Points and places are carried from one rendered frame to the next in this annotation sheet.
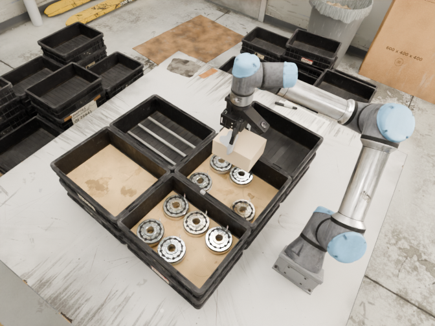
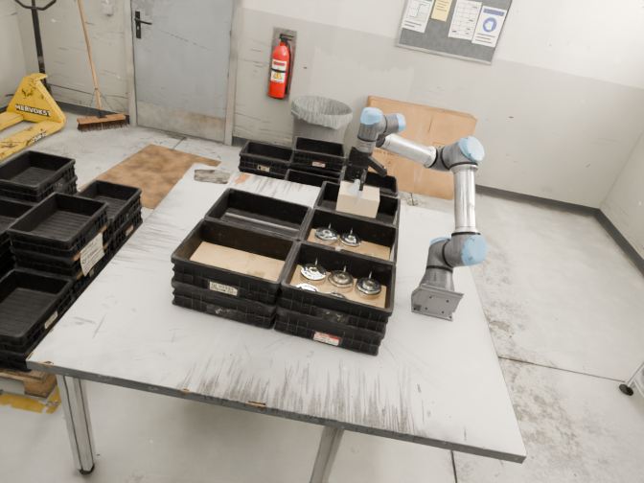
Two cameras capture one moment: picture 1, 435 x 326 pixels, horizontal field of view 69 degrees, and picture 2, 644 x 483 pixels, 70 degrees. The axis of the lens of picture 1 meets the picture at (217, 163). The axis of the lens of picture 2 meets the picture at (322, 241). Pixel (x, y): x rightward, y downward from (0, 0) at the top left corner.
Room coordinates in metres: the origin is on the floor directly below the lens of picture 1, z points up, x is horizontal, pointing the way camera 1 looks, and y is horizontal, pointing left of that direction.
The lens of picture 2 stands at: (-0.64, 0.86, 1.93)
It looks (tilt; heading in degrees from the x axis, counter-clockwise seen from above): 32 degrees down; 330
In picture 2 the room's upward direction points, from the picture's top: 12 degrees clockwise
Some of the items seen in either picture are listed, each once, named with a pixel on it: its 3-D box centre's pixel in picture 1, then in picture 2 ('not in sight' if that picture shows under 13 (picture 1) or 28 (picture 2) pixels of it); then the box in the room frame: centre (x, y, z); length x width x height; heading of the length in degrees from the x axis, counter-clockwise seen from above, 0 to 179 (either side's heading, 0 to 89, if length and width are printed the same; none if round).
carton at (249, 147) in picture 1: (239, 146); (357, 199); (0.79, -0.07, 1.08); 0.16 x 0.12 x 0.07; 61
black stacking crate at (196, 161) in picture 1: (232, 183); (349, 245); (0.77, -0.07, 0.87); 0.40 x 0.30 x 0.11; 57
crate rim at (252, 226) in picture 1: (233, 176); (351, 236); (0.77, -0.07, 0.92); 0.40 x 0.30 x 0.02; 57
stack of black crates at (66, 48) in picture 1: (79, 62); (37, 201); (2.16, 1.22, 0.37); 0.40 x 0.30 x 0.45; 151
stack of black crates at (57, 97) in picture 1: (74, 108); (66, 251); (1.62, 1.07, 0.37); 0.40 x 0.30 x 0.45; 151
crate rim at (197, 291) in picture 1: (184, 226); (341, 276); (0.52, 0.10, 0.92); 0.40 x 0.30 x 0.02; 57
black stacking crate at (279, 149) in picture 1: (268, 143); (356, 213); (1.02, -0.24, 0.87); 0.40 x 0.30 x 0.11; 57
